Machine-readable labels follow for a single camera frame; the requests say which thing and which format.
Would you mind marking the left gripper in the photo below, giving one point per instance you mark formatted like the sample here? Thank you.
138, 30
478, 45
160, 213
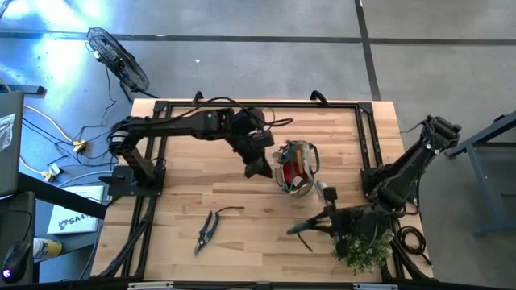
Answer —
252, 133

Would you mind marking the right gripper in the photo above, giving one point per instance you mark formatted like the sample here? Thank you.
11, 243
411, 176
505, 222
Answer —
354, 223

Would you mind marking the red garden glove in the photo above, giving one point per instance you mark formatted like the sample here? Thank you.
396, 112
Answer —
288, 171

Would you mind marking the dark teal garden shears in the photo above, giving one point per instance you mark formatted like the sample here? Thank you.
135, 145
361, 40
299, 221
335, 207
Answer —
302, 228

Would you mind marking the beige green canvas gardening bag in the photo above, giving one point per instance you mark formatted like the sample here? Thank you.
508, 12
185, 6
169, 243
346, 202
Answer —
306, 187

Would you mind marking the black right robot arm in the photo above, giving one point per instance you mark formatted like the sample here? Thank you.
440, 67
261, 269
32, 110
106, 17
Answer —
415, 161

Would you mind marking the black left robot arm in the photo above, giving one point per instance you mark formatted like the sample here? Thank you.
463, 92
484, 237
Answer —
173, 123

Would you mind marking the clear plastic bag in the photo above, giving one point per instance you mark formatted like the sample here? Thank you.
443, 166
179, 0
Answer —
6, 133

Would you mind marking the green artificial potted plant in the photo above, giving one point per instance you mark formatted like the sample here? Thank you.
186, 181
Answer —
371, 258

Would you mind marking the green black pruning shears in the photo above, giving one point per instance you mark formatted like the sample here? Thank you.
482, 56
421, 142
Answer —
203, 238

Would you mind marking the black table clamp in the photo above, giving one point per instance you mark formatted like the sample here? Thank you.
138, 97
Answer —
197, 96
320, 96

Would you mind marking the blue grey metal table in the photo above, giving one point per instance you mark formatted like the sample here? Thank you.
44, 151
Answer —
475, 185

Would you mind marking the black floor fan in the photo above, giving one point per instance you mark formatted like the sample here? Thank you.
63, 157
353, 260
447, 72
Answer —
121, 66

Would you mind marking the white printed box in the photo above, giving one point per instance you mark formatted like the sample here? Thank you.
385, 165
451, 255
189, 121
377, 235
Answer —
76, 223

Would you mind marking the black side desk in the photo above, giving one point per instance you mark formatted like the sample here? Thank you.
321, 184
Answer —
60, 197

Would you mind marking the yellow white power plug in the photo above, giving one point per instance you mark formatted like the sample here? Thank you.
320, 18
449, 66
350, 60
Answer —
51, 172

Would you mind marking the yellow white spray can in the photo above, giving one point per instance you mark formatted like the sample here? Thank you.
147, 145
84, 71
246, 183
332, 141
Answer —
46, 247

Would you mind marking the black metal bar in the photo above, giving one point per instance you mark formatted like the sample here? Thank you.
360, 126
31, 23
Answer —
24, 89

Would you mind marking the black computer mouse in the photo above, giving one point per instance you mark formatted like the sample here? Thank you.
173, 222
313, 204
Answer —
16, 262

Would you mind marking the black metal table frame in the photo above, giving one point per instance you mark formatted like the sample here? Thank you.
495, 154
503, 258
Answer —
262, 104

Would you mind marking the silver bracket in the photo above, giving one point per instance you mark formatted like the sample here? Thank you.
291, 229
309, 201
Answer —
149, 286
375, 287

